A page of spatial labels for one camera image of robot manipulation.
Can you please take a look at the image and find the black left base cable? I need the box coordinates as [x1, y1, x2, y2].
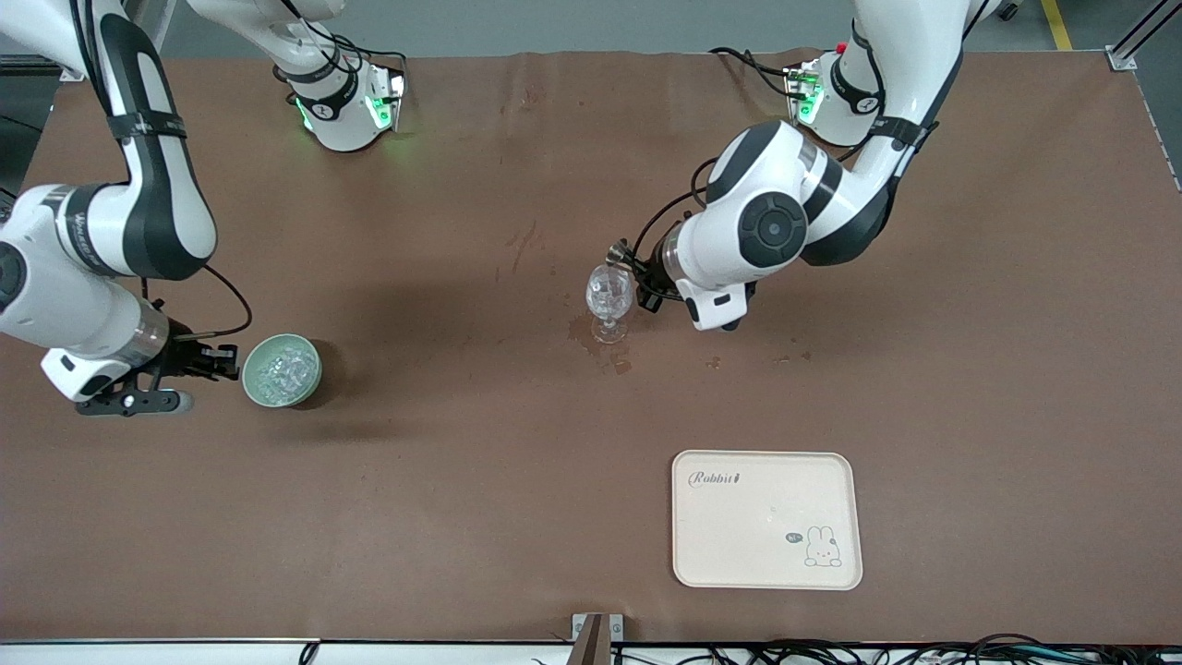
[708, 46, 797, 101]

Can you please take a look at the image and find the pale green ceramic bowl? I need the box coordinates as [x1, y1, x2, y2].
[242, 333, 323, 408]

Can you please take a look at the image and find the aluminium frame profile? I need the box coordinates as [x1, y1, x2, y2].
[1106, 0, 1182, 72]
[0, 37, 89, 82]

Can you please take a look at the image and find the cream rabbit print tray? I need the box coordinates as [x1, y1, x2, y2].
[671, 449, 864, 591]

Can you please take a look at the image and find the black base cable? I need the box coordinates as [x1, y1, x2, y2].
[708, 46, 797, 101]
[328, 30, 409, 77]

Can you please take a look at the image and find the clear stemmed wine glass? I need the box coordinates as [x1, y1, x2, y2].
[585, 263, 635, 345]

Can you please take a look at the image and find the black cable bundle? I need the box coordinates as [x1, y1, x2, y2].
[609, 635, 1182, 665]

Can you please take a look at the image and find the clear ice cubes pile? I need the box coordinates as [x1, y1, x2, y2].
[255, 349, 313, 400]

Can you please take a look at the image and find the black right base cable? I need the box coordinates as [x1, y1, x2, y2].
[328, 30, 409, 77]

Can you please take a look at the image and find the brown table mat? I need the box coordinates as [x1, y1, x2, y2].
[0, 48, 1182, 645]

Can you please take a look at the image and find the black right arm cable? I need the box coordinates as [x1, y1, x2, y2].
[139, 262, 254, 341]

